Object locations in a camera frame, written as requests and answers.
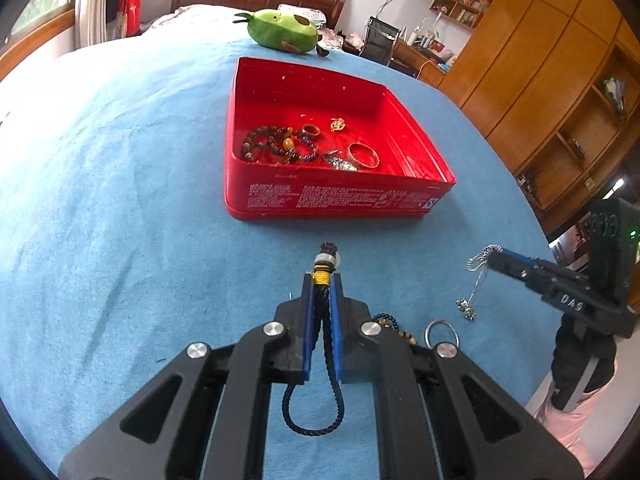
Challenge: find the black office chair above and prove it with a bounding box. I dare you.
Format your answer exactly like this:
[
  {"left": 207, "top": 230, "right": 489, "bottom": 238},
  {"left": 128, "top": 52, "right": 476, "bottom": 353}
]
[{"left": 360, "top": 16, "right": 403, "bottom": 66}]

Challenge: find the red tin box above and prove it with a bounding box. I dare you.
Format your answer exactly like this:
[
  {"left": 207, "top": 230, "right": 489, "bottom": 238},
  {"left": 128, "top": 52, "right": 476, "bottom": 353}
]
[{"left": 223, "top": 56, "right": 457, "bottom": 221}]

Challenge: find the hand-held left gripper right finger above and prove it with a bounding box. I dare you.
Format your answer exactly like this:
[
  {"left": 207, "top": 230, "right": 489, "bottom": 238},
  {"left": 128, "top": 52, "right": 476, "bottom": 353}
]
[{"left": 327, "top": 272, "right": 586, "bottom": 480}]

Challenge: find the brown wooden bead bracelet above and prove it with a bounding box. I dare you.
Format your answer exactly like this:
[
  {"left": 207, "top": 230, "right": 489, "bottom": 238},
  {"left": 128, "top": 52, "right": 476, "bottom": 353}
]
[{"left": 241, "top": 125, "right": 296, "bottom": 165}]

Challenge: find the dark cord pendant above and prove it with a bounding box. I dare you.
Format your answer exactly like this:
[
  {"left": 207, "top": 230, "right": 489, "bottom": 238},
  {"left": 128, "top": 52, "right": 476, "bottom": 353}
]
[{"left": 281, "top": 241, "right": 346, "bottom": 436}]

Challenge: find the wooden desk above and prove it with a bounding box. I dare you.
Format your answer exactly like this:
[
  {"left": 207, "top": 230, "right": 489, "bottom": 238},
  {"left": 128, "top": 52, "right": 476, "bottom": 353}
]
[{"left": 392, "top": 40, "right": 451, "bottom": 88}]

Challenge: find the long white curtain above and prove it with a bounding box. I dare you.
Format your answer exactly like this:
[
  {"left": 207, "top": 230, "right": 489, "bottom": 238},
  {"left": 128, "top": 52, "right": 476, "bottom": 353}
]
[{"left": 75, "top": 0, "right": 113, "bottom": 48}]

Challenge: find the wooden wall shelf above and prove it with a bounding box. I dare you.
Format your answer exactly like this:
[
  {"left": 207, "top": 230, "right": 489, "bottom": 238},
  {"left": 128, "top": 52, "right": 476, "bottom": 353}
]
[{"left": 429, "top": 0, "right": 496, "bottom": 33}]

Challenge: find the red hanging bag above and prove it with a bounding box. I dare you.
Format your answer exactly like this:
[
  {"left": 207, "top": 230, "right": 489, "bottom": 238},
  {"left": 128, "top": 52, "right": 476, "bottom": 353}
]
[{"left": 120, "top": 0, "right": 143, "bottom": 36}]

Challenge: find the person's pink clothing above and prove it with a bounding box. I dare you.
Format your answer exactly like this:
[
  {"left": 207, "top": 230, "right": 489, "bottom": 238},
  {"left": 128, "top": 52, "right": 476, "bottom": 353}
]
[{"left": 535, "top": 360, "right": 621, "bottom": 461}]

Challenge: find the large wooden-framed window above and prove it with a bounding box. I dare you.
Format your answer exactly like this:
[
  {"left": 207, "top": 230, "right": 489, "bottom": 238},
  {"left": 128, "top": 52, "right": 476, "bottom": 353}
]
[{"left": 0, "top": 0, "right": 81, "bottom": 81}]

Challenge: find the green avocado plush toy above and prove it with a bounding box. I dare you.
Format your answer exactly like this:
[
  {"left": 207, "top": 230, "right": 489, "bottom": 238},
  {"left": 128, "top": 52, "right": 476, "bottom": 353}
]
[{"left": 234, "top": 9, "right": 331, "bottom": 57}]

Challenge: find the silver bangle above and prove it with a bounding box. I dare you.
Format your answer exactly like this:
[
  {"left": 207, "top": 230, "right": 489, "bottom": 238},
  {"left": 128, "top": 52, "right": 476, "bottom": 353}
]
[{"left": 425, "top": 320, "right": 461, "bottom": 348}]

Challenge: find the multicoloured bead bracelet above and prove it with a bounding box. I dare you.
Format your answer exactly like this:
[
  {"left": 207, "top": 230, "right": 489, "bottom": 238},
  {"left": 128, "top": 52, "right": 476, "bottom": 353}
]
[{"left": 267, "top": 127, "right": 321, "bottom": 165}]

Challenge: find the dark metal bangle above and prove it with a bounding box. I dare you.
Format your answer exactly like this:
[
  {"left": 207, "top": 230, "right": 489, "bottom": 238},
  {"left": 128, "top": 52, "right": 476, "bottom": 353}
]
[{"left": 346, "top": 142, "right": 381, "bottom": 171}]

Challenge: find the silver metal watch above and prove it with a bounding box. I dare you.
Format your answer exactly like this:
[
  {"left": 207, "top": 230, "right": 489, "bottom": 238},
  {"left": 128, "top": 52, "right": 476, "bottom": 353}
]
[{"left": 320, "top": 150, "right": 360, "bottom": 173}]

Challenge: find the pink floral quilt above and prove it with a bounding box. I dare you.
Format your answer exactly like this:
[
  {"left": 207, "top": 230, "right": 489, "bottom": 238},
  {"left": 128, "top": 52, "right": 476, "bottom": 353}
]
[{"left": 142, "top": 4, "right": 251, "bottom": 36}]

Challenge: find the silver chain necklace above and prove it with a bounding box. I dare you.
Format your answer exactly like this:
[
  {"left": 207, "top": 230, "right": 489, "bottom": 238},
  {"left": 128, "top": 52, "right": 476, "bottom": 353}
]
[{"left": 455, "top": 244, "right": 503, "bottom": 321}]

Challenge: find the black bead necklace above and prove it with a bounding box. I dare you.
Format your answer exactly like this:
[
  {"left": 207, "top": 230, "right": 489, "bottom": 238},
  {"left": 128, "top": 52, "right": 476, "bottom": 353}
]
[{"left": 372, "top": 312, "right": 418, "bottom": 346}]

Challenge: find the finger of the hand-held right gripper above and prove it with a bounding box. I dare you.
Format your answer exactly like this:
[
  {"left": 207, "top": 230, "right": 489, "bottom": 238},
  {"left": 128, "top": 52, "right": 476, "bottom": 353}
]
[
  {"left": 486, "top": 251, "right": 566, "bottom": 301},
  {"left": 502, "top": 248, "right": 551, "bottom": 267}
]

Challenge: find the patterned pillow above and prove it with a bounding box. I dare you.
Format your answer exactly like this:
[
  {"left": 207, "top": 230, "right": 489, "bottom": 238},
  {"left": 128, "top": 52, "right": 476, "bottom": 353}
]
[{"left": 277, "top": 4, "right": 328, "bottom": 28}]

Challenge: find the wooden wardrobe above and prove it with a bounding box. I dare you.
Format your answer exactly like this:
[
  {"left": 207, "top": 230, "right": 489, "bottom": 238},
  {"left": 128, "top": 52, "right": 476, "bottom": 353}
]
[{"left": 425, "top": 0, "right": 640, "bottom": 241}]

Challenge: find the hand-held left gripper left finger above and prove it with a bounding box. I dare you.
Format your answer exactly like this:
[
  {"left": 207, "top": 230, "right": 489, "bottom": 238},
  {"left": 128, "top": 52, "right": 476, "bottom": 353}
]
[{"left": 58, "top": 272, "right": 321, "bottom": 480}]

